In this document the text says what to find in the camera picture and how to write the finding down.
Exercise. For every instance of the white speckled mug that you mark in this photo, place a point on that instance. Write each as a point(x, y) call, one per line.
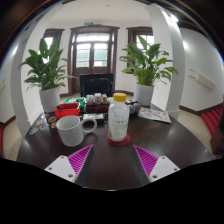
point(70, 131)

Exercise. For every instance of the printed magazine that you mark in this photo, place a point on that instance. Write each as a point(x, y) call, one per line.
point(154, 115)

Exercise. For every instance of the potted green plant white pot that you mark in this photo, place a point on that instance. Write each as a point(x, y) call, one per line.
point(144, 95)
point(50, 100)

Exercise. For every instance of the clear bottle yellow cap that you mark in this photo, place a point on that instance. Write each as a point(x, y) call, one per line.
point(118, 120)

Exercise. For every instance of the dark wooden double door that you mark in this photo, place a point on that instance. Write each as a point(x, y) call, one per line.
point(93, 53)

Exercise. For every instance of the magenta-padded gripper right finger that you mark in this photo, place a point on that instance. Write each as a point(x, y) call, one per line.
point(163, 166)

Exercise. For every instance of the green box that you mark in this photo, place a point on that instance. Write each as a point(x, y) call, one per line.
point(73, 100)

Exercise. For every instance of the wooden tray of small cups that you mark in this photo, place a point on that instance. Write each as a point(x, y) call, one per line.
point(96, 104)

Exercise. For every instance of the flat round red coaster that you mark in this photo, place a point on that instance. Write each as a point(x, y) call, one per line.
point(119, 143)

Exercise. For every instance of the green exit sign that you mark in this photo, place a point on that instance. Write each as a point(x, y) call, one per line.
point(88, 23)

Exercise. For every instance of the dark framed window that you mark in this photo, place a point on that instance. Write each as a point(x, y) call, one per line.
point(133, 36)
point(50, 35)

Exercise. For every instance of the red carpeted staircase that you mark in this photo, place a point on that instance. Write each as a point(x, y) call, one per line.
point(213, 118)

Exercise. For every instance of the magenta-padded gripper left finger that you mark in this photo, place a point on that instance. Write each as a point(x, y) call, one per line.
point(63, 166)

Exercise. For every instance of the grey round object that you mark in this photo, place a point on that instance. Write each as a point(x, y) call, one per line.
point(135, 108)

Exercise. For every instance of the red plastic box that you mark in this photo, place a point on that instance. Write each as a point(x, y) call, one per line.
point(66, 110)

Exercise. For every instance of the black chair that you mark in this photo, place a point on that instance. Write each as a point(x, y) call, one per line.
point(96, 86)

